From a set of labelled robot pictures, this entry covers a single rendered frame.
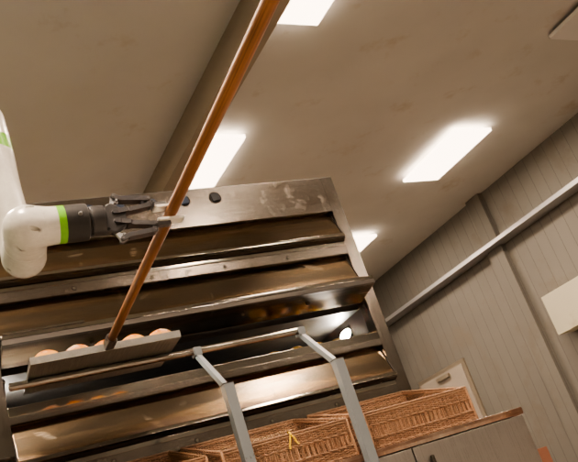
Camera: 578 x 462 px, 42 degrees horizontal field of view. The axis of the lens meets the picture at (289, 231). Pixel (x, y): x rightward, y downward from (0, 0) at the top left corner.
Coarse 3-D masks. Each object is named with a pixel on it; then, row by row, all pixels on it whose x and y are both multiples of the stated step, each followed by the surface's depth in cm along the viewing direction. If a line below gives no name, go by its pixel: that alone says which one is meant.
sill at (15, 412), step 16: (352, 336) 377; (368, 336) 381; (288, 352) 360; (304, 352) 363; (224, 368) 343; (128, 384) 323; (144, 384) 326; (160, 384) 329; (48, 400) 308; (64, 400) 310; (80, 400) 313; (16, 416) 301
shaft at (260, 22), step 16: (272, 0) 127; (256, 16) 132; (256, 32) 134; (240, 48) 139; (256, 48) 138; (240, 64) 141; (240, 80) 146; (224, 96) 149; (224, 112) 154; (208, 128) 159; (208, 144) 163; (192, 160) 169; (192, 176) 174; (176, 192) 181; (176, 208) 187; (160, 240) 201; (144, 256) 212; (144, 272) 218; (128, 304) 237; (112, 336) 261
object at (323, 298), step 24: (336, 288) 369; (360, 288) 379; (192, 312) 334; (216, 312) 341; (240, 312) 351; (264, 312) 360; (288, 312) 370; (48, 336) 305; (72, 336) 311; (96, 336) 319; (120, 336) 327; (0, 360) 307; (24, 360) 312
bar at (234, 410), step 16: (256, 336) 315; (272, 336) 318; (304, 336) 321; (176, 352) 298; (192, 352) 301; (320, 352) 309; (96, 368) 283; (112, 368) 286; (208, 368) 290; (336, 368) 298; (16, 384) 270; (32, 384) 272; (224, 384) 275; (224, 400) 277; (352, 400) 292; (240, 416) 272; (352, 416) 290; (240, 432) 269; (368, 432) 288; (240, 448) 268; (368, 448) 285
